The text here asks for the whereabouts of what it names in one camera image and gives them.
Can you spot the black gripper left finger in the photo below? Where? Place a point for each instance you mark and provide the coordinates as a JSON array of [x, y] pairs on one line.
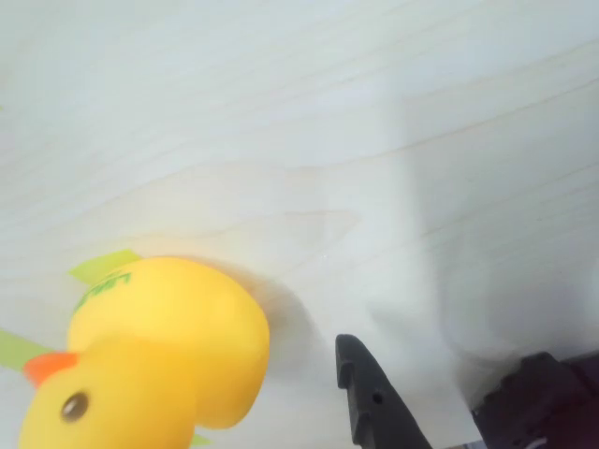
[[374, 411]]

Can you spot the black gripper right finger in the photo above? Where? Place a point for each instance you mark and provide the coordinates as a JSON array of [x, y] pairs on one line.
[[538, 407]]

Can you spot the yellow plastic object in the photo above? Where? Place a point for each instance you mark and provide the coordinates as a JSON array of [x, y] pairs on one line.
[[164, 346]]

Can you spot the yellow tape strip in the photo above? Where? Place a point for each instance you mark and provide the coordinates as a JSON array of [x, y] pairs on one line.
[[18, 351], [100, 268]]

